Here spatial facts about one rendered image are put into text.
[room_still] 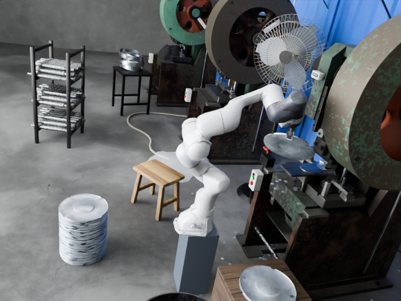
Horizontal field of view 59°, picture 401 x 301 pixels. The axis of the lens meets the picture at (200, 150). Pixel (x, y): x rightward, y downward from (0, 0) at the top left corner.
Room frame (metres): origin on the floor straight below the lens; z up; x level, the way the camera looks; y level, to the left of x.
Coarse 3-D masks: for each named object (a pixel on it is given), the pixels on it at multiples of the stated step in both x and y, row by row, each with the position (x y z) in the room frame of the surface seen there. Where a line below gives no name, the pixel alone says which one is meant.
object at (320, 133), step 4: (320, 128) 2.04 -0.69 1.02; (320, 132) 2.01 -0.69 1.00; (320, 136) 2.00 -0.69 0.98; (324, 136) 1.99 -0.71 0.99; (316, 140) 2.00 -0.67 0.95; (320, 140) 1.96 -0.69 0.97; (324, 140) 1.96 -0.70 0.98; (316, 144) 1.98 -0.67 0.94; (320, 144) 1.96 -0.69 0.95; (324, 144) 1.93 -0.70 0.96; (316, 148) 1.98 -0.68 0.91; (320, 148) 1.93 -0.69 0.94; (324, 148) 1.92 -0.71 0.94; (320, 152) 1.94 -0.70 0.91; (324, 152) 1.92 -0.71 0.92; (328, 152) 1.92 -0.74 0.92; (328, 156) 1.91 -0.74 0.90; (332, 156) 1.92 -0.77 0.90
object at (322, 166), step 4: (316, 164) 2.04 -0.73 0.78; (320, 164) 2.05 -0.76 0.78; (320, 168) 1.99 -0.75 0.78; (324, 168) 2.00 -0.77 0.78; (328, 168) 2.02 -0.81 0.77; (328, 172) 1.95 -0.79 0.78; (332, 172) 1.96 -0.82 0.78; (320, 176) 1.97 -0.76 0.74; (324, 176) 1.94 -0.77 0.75; (328, 176) 1.92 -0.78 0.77; (332, 176) 1.93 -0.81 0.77; (336, 176) 1.94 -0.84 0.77
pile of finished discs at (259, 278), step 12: (240, 276) 1.42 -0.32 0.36; (252, 276) 1.43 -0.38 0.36; (264, 276) 1.45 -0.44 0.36; (276, 276) 1.46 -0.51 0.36; (240, 288) 1.33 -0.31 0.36; (252, 288) 1.34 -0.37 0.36; (264, 288) 1.35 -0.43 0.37; (276, 288) 1.36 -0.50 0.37; (288, 288) 1.38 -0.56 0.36; (252, 300) 1.27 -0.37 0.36; (264, 300) 1.28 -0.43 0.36; (276, 300) 1.29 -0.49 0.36; (288, 300) 1.31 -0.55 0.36
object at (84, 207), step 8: (64, 200) 1.83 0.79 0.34; (72, 200) 1.85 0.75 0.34; (80, 200) 1.86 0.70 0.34; (88, 200) 1.87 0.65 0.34; (96, 200) 1.89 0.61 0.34; (104, 200) 1.90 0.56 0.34; (64, 208) 1.75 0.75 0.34; (72, 208) 1.76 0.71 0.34; (80, 208) 1.77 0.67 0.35; (88, 208) 1.78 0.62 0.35; (96, 208) 1.80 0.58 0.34; (104, 208) 1.82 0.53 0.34; (72, 216) 1.69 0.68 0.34; (80, 216) 1.70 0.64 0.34; (88, 216) 1.71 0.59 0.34
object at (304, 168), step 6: (288, 168) 1.91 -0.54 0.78; (294, 168) 1.92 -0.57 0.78; (300, 168) 1.94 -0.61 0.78; (306, 168) 1.94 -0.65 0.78; (312, 168) 1.96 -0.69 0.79; (318, 168) 1.97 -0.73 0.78; (294, 174) 1.85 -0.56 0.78; (300, 174) 1.86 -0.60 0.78; (306, 174) 1.87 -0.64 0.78; (312, 174) 1.88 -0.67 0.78; (318, 174) 1.90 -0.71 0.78; (324, 174) 1.92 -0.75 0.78; (294, 180) 1.96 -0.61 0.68; (300, 180) 1.93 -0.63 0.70; (306, 180) 1.90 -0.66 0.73; (312, 180) 1.91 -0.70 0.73; (300, 186) 1.90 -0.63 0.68
